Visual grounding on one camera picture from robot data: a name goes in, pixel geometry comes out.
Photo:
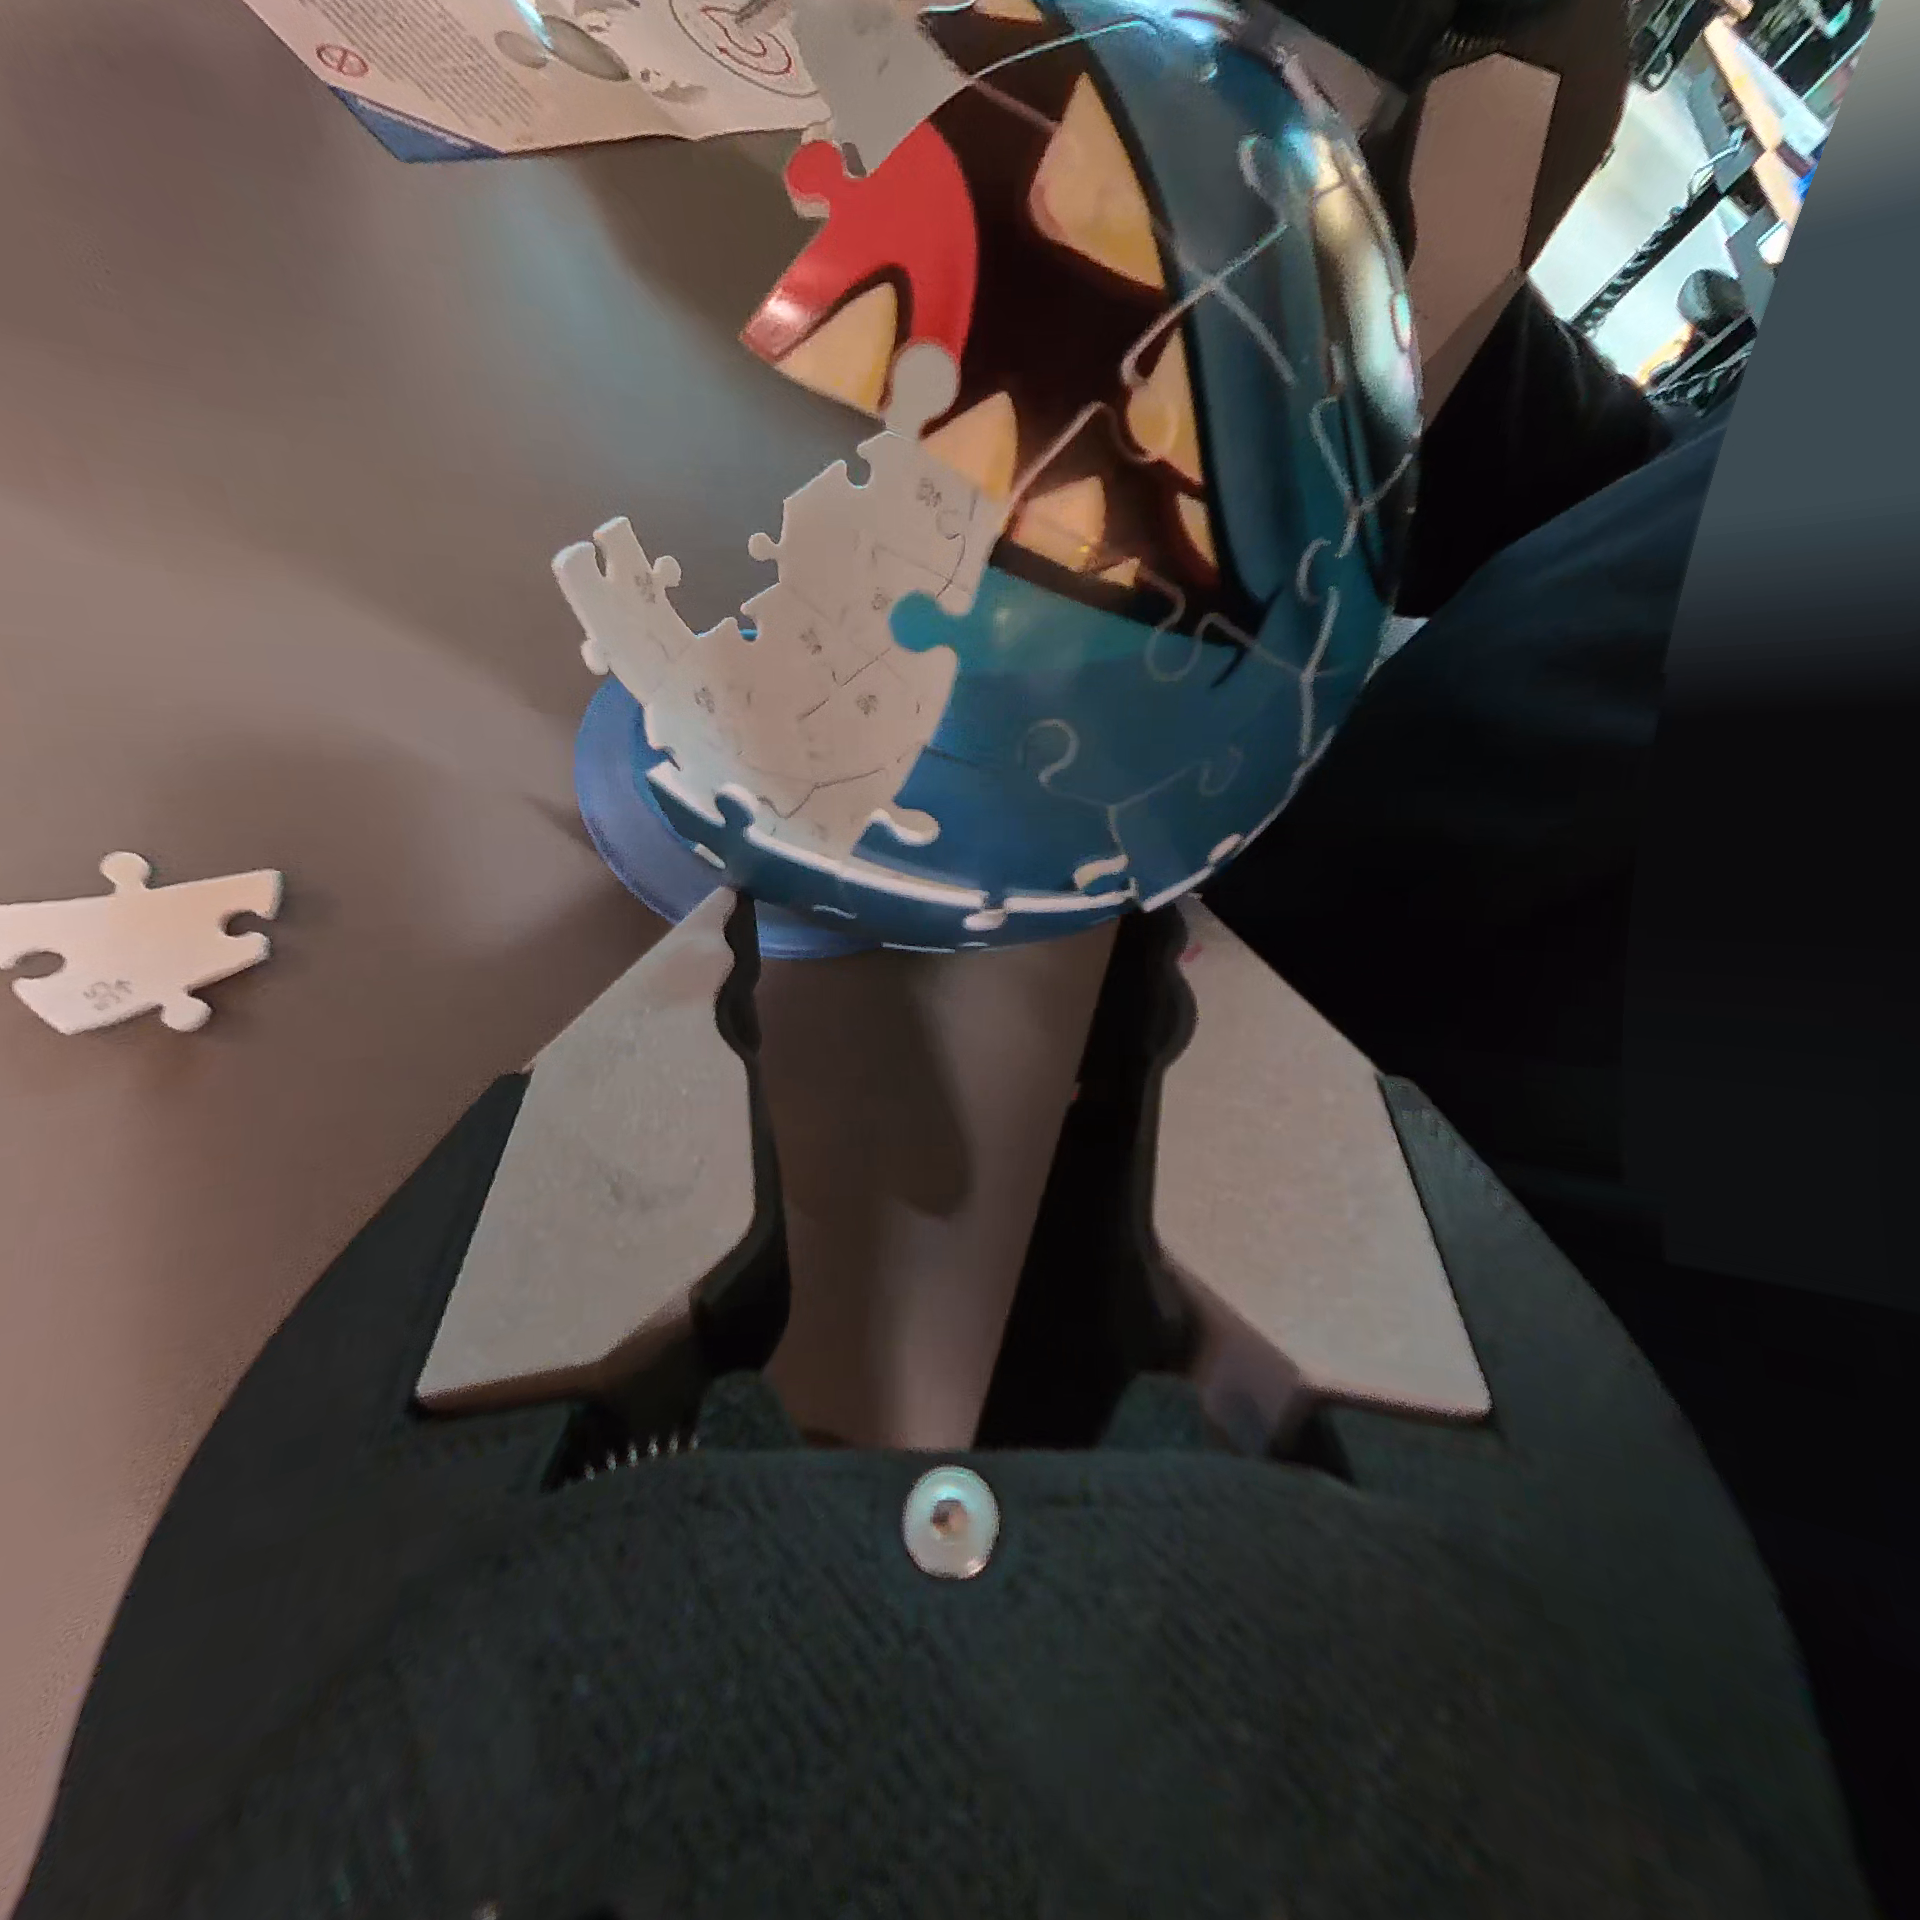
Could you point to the person's right forearm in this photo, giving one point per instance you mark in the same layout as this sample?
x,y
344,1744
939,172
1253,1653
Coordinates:
x,y
1547,450

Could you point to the cluttered wooden desk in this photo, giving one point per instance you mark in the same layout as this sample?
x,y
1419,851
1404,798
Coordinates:
x,y
1771,88

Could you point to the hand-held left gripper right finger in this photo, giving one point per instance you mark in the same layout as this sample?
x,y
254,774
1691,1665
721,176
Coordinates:
x,y
1306,1198

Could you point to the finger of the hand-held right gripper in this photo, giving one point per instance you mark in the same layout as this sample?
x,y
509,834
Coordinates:
x,y
1479,210

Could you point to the blue plastic ball stand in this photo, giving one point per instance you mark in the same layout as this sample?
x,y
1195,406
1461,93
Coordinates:
x,y
614,794

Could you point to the blue white puzzle ball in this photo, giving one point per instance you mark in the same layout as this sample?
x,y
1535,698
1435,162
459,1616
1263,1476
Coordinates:
x,y
974,720

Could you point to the black swivel chair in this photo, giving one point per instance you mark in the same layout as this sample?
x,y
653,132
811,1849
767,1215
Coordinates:
x,y
1710,308

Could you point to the black desk frame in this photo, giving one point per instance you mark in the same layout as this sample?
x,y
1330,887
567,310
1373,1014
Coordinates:
x,y
1650,256

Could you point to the white instruction leaflet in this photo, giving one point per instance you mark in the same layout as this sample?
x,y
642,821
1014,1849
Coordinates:
x,y
451,76

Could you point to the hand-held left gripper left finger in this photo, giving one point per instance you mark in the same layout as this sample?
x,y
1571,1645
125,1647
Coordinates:
x,y
600,1198

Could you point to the white puzzle pieces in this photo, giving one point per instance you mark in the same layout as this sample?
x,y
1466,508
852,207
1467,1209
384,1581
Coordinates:
x,y
134,946

